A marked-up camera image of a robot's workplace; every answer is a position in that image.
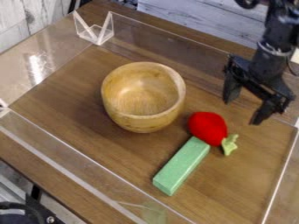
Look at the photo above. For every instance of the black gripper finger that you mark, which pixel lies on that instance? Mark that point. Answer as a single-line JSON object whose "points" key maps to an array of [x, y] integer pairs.
{"points": [[231, 88], [265, 111]]}

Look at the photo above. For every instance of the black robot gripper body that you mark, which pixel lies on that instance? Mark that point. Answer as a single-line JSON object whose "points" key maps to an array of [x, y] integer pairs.
{"points": [[261, 76]]}

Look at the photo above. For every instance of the red plush strawberry toy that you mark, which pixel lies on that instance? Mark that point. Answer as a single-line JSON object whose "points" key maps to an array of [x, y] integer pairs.
{"points": [[209, 127]]}

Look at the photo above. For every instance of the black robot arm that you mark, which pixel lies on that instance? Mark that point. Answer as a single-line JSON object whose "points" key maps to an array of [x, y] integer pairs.
{"points": [[281, 36]]}

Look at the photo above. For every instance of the wooden bowl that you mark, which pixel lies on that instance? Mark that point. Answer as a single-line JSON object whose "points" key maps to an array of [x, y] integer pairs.
{"points": [[143, 96]]}

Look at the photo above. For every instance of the green rectangular block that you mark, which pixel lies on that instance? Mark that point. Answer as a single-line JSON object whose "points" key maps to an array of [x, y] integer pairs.
{"points": [[177, 170]]}

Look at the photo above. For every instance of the clear acrylic corner bracket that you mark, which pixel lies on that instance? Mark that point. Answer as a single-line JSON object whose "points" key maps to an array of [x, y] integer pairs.
{"points": [[97, 34]]}

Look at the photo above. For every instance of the clear acrylic tray wall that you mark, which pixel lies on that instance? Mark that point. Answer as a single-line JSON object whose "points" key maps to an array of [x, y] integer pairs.
{"points": [[97, 167]]}

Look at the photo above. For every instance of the black metal table bracket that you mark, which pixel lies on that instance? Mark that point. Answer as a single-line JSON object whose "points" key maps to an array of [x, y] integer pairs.
{"points": [[22, 208]]}

